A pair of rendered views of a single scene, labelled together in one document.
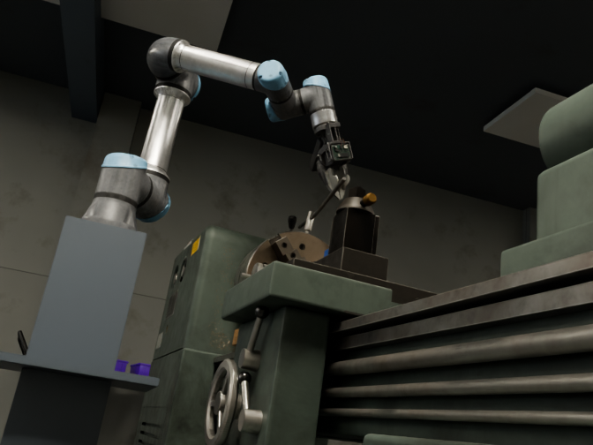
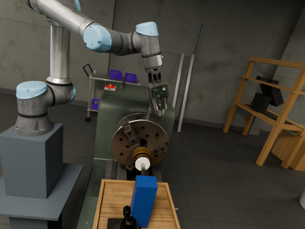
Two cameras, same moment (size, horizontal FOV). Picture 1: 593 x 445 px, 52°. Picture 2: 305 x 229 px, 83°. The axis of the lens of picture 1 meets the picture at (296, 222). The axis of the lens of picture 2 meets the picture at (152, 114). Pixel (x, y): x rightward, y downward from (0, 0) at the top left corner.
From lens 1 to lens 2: 1.30 m
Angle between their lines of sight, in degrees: 41
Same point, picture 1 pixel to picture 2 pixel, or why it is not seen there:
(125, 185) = (29, 109)
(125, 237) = (33, 144)
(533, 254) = not seen: outside the picture
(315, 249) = (150, 128)
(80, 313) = (23, 178)
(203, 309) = (100, 142)
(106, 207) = (22, 124)
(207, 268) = (100, 125)
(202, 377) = (103, 168)
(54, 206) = (91, 6)
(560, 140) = not seen: outside the picture
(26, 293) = not seen: hidden behind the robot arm
